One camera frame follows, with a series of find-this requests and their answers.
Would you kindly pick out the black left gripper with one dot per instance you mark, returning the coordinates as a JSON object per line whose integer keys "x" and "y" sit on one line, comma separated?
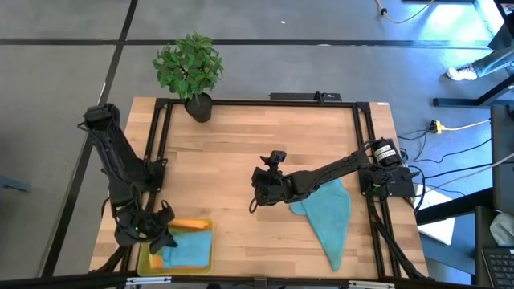
{"x": 138, "y": 229}

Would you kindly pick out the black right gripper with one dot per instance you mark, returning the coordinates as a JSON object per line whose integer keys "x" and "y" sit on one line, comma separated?
{"x": 273, "y": 188}

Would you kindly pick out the orange microfiber towel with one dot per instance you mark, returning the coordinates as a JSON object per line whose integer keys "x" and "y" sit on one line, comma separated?
{"x": 188, "y": 224}

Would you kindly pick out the teal microfiber towel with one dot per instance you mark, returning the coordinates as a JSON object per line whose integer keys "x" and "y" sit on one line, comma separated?
{"x": 188, "y": 249}
{"x": 327, "y": 216}

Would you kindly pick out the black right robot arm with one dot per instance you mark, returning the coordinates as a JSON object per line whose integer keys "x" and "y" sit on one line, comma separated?
{"x": 341, "y": 168}

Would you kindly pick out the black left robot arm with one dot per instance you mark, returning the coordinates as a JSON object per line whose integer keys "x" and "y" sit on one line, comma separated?
{"x": 116, "y": 160}

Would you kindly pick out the yellow translucent plastic bin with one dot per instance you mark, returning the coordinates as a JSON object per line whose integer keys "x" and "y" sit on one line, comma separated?
{"x": 176, "y": 271}

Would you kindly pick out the black bar device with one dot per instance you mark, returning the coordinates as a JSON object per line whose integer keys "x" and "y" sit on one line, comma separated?
{"x": 305, "y": 96}

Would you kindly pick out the green potted plant black pot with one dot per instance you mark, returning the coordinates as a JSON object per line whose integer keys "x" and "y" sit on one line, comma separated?
{"x": 188, "y": 68}

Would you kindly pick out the white paper box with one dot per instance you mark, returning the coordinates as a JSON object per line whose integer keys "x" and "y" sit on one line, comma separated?
{"x": 437, "y": 230}

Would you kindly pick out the black desk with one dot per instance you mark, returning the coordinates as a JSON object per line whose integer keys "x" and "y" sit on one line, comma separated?
{"x": 484, "y": 233}

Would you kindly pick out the black computer keyboard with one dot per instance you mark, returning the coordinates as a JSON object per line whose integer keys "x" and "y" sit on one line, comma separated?
{"x": 500, "y": 267}

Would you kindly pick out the person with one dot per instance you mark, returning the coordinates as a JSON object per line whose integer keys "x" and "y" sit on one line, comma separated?
{"x": 482, "y": 66}

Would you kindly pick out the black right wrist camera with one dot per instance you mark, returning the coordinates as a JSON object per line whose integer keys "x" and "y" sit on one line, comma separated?
{"x": 277, "y": 156}

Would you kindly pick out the black aluminium table frame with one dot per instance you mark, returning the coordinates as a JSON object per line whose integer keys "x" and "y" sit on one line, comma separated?
{"x": 261, "y": 102}

